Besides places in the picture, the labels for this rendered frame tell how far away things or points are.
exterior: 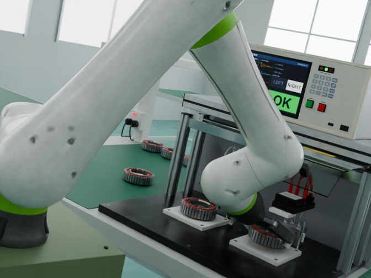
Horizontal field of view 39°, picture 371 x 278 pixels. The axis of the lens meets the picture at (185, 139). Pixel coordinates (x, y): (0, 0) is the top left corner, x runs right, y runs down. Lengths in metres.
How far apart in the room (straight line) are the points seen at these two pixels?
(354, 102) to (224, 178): 0.52
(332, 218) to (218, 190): 0.62
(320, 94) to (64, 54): 5.61
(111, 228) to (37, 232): 0.48
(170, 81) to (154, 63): 7.76
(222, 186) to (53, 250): 0.37
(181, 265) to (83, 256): 0.36
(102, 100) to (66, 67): 6.20
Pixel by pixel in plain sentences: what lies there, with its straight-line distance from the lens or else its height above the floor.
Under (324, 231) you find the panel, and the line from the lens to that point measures 1.67.
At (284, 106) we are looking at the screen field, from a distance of 1.57.
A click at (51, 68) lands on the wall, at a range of 6.82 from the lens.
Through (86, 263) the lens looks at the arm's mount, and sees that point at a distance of 1.03.
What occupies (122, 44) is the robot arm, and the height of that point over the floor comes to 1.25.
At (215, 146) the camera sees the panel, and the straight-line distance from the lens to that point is 1.83.
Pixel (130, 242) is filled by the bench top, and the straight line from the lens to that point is 1.42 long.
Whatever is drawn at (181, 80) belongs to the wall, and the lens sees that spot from 8.79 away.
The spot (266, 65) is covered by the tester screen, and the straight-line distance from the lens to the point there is 1.60.
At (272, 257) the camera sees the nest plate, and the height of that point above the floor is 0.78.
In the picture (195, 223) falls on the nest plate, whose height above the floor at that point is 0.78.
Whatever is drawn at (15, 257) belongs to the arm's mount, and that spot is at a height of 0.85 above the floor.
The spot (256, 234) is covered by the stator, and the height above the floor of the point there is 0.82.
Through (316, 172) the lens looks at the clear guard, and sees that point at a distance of 1.26.
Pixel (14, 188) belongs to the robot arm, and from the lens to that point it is 0.79.
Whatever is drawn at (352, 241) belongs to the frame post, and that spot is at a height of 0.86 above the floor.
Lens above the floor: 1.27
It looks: 10 degrees down
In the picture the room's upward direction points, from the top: 12 degrees clockwise
